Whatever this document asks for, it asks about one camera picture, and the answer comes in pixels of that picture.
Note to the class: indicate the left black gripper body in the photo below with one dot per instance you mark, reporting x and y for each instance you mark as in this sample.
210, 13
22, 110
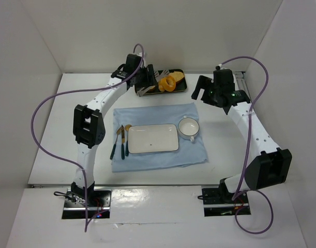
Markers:
150, 75

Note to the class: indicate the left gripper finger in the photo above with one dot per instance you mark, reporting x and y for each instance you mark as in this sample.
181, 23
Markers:
142, 81
150, 75

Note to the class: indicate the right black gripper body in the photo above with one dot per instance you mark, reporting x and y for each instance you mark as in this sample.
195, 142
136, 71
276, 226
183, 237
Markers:
202, 86

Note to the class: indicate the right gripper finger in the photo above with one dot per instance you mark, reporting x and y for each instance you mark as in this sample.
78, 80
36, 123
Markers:
204, 83
206, 97

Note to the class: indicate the orange round bagel bread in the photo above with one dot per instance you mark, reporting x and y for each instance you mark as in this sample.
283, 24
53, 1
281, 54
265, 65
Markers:
167, 83

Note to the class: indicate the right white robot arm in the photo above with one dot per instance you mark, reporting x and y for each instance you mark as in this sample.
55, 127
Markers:
266, 163

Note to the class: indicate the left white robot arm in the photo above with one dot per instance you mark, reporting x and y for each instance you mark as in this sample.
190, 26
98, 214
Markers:
88, 125

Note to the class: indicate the toasted bread slice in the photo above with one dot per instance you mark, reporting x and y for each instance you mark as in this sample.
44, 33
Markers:
152, 88

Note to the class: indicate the baguette bread slice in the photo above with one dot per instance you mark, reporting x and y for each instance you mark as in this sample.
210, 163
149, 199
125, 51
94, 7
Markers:
178, 76

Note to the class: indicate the black serving tray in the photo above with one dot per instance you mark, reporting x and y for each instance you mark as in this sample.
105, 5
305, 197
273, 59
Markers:
180, 87

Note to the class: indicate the white rectangular plate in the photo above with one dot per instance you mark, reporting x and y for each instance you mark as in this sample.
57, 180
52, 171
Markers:
153, 138

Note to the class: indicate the light blue cloth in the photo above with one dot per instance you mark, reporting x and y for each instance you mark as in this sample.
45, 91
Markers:
187, 153

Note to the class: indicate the aluminium frame rail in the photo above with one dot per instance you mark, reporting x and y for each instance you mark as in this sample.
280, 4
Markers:
241, 83

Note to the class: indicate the white handled bowl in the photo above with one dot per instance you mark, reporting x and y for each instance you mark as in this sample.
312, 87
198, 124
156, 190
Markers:
188, 128

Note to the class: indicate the gold spoon green handle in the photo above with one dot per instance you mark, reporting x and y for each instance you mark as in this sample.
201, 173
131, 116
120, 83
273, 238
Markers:
127, 127

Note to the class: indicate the gold knife green handle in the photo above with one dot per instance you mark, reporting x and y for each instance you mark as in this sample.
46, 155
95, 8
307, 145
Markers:
123, 141

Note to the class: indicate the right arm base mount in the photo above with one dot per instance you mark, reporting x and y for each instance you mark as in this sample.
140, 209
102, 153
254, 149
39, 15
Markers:
214, 204

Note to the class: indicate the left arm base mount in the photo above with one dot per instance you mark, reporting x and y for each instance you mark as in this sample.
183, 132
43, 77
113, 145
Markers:
74, 206

